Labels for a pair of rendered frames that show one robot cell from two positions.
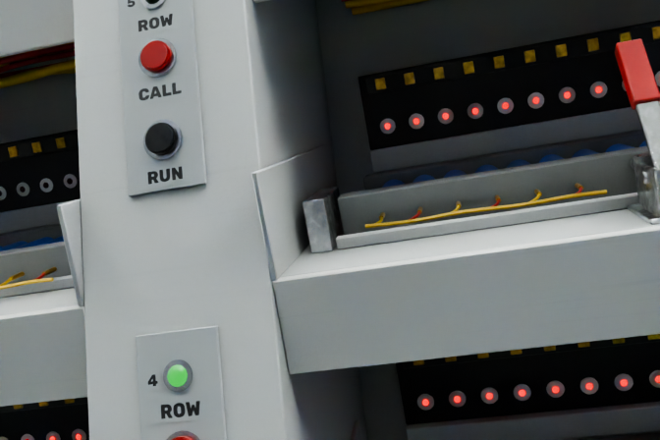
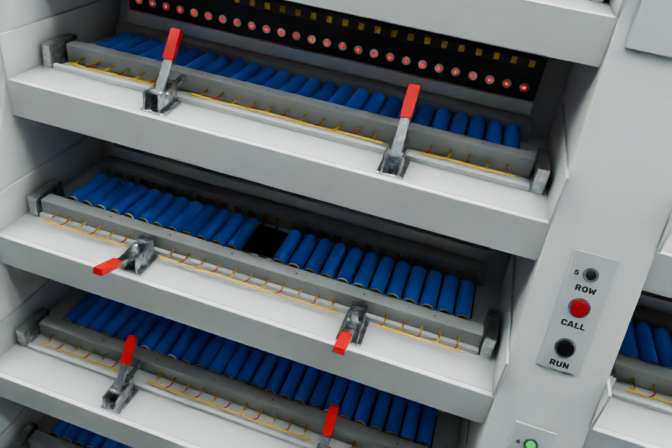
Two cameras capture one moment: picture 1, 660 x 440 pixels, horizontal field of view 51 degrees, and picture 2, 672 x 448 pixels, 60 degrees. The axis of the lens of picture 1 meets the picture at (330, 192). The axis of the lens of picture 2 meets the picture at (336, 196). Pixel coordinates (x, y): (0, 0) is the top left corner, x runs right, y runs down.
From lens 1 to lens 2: 51 cm
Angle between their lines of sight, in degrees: 27
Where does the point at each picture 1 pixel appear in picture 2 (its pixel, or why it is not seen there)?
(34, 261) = (449, 330)
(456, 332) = not seen: outside the picture
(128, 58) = (562, 300)
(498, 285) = not seen: outside the picture
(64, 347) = (475, 404)
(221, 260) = (569, 409)
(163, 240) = (545, 388)
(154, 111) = (566, 332)
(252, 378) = not seen: outside the picture
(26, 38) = (500, 245)
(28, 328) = (462, 391)
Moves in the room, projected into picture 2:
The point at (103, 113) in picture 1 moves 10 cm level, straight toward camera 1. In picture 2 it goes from (537, 318) to (607, 378)
